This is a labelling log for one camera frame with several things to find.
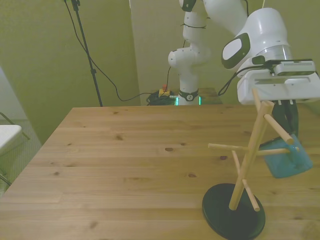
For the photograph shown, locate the black tripod stand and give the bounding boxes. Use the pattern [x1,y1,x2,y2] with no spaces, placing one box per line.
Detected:
[63,0,104,108]

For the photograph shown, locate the yellow emergency stop box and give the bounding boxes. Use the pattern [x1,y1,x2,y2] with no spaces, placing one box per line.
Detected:
[158,84,176,99]

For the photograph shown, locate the teal ceramic mug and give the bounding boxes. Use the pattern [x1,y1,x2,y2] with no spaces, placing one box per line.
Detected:
[259,133,314,179]

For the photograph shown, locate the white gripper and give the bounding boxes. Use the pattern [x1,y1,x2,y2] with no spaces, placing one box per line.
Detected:
[236,68,320,135]

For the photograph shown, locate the coiled dark cable bundle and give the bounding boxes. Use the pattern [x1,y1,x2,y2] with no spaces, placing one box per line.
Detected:
[145,91,177,106]

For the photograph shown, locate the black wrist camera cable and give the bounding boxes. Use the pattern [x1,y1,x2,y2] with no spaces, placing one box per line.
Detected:
[217,56,266,97]

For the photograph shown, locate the black tripod cable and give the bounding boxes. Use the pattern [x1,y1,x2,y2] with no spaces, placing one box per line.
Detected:
[64,0,154,102]

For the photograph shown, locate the wooden mug tree black base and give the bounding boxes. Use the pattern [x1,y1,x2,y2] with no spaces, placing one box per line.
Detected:
[201,87,300,240]

